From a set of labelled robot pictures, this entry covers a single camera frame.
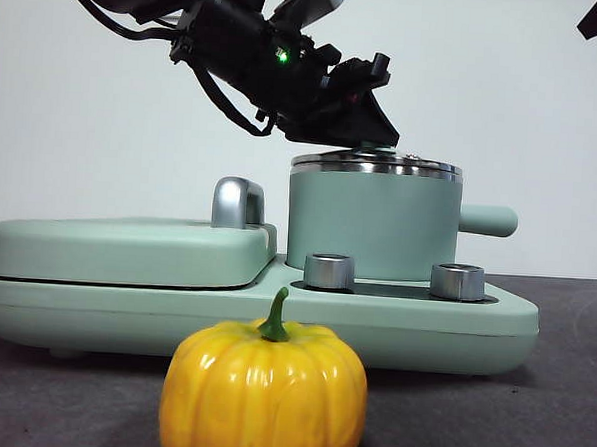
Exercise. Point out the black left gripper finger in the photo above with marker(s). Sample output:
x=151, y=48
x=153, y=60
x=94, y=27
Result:
x=348, y=128

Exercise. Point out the glass pot lid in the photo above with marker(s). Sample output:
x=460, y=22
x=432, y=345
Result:
x=332, y=161

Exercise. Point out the yellow pumpkin with green stem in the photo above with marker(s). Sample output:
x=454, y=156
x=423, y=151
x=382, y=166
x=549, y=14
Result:
x=264, y=397

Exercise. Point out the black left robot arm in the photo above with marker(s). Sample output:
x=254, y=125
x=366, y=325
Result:
x=238, y=35

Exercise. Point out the silver control knob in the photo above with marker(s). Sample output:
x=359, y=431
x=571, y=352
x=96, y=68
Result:
x=328, y=272
x=457, y=283

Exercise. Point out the green breakfast machine base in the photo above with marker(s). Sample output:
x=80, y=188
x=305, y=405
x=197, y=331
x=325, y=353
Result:
x=423, y=335

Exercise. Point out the green hinged griddle cover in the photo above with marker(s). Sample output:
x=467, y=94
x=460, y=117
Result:
x=126, y=254

